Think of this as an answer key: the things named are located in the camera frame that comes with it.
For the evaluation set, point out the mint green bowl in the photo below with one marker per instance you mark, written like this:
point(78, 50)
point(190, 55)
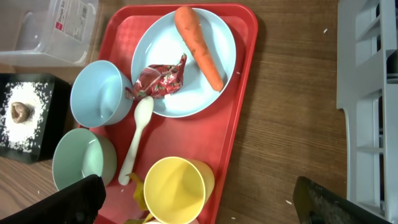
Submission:
point(81, 153)

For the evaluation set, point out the orange carrot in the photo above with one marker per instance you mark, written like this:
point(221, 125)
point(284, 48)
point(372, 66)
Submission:
point(189, 27)

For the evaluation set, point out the grey dishwasher rack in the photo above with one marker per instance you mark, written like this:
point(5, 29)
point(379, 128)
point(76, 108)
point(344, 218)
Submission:
point(367, 93)

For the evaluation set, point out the yellow candy wrapper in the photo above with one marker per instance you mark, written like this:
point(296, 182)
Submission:
point(138, 196)

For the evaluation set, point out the clear plastic waste bin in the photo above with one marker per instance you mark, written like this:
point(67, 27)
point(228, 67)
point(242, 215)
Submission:
point(47, 33)

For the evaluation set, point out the white plastic spoon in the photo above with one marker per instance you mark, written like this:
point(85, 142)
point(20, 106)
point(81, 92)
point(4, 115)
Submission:
point(142, 116)

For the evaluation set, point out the white rice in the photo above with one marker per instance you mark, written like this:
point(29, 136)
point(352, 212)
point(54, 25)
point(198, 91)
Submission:
point(24, 136)

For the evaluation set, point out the red wrapper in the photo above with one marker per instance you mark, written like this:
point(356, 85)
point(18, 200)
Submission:
point(157, 81)

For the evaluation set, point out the red serving tray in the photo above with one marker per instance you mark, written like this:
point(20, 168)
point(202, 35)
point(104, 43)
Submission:
point(207, 136)

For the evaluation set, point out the light blue bowl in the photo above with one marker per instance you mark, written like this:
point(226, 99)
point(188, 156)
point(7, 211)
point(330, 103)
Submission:
point(99, 97)

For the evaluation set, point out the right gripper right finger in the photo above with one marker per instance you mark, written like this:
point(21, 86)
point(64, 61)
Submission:
point(316, 204)

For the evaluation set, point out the pink plastic cup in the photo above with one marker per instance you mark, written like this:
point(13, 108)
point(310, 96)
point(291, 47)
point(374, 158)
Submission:
point(195, 221)

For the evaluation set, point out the brown mushroom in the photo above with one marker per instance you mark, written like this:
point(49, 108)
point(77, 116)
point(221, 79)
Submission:
point(20, 112)

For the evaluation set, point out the black plastic tray bin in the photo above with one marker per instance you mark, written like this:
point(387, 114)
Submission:
point(54, 118)

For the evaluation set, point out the yellow plastic cup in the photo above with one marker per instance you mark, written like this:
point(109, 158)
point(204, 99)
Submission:
point(178, 189)

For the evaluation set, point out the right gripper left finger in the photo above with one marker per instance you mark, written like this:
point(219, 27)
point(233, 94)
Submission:
point(78, 203)

